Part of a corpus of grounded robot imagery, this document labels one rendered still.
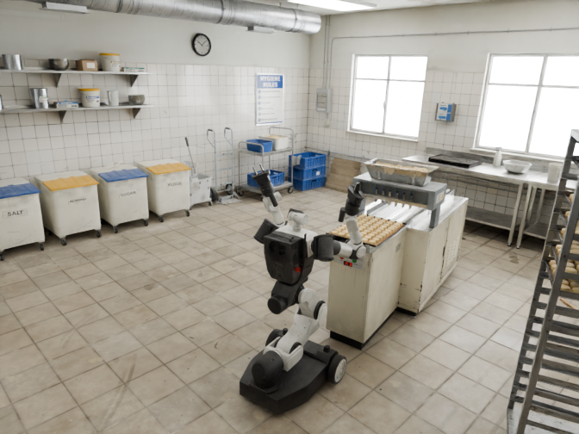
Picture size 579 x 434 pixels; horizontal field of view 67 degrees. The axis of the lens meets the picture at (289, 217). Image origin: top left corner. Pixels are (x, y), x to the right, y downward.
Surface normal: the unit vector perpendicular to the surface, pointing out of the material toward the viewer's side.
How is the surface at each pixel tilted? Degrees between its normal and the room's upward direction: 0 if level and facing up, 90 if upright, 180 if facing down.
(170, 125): 90
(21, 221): 91
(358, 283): 90
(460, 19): 90
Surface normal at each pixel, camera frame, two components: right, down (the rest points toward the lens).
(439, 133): -0.71, 0.21
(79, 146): 0.70, 0.25
